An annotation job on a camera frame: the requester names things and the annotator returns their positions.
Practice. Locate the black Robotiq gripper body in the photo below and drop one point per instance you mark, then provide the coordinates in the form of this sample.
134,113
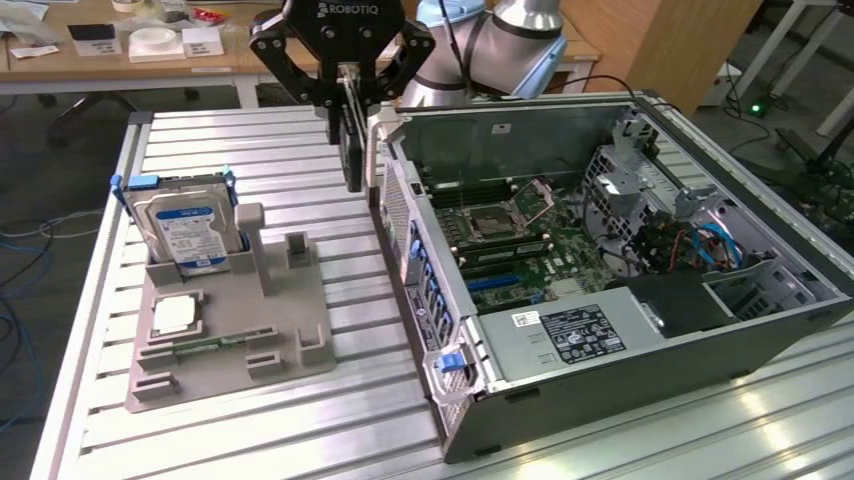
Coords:
348,30

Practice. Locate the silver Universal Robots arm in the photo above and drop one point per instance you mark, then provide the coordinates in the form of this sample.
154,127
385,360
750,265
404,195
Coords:
514,30

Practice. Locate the small white labelled box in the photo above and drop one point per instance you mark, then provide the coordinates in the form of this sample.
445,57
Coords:
202,42

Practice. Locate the white tape roll box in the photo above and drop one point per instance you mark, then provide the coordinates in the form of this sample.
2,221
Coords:
157,45

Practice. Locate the black and white box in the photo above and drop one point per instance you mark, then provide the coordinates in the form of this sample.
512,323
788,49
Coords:
95,42

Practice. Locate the wooden desk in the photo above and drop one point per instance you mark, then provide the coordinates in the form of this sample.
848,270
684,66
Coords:
67,70

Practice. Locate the blue plastic disk caddy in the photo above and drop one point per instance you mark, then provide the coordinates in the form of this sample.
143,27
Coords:
143,182

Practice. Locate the metal socket cover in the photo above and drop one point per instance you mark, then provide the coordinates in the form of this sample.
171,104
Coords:
534,197

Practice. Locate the CPU socket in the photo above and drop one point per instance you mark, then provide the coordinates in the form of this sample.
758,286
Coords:
493,222

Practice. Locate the white paper slip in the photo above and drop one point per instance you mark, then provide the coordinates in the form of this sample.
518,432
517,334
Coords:
34,51

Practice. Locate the hard disk with blue label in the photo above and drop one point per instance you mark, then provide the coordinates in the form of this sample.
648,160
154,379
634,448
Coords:
187,235

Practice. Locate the RAM stick with black chips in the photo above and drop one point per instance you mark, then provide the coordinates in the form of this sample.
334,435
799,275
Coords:
504,254

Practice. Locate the wooden cabinet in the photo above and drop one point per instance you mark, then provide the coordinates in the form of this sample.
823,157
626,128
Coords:
688,50

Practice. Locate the perforated metal disk bay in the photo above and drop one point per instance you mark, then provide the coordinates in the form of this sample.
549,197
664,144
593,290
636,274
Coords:
621,200

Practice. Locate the blue expansion slot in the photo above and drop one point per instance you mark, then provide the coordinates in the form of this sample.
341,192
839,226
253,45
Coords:
496,283

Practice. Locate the green motherboard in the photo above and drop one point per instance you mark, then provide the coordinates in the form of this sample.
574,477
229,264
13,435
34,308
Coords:
561,265

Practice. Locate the silver CPU chip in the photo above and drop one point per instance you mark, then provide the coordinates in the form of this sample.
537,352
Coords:
175,315

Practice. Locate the green RAM stick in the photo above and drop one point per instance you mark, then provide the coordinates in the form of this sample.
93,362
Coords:
210,345

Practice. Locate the grey power supply unit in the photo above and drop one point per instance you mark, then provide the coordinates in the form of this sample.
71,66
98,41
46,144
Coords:
574,335

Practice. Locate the blue case latch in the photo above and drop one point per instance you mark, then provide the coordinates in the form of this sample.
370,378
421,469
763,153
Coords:
449,362

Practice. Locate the grey parts rack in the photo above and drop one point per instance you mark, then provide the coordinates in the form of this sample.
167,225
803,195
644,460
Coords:
267,365

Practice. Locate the black open PC case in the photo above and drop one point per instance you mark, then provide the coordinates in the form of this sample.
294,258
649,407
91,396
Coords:
601,400

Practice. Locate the white table frame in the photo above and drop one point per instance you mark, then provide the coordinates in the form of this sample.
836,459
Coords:
789,65

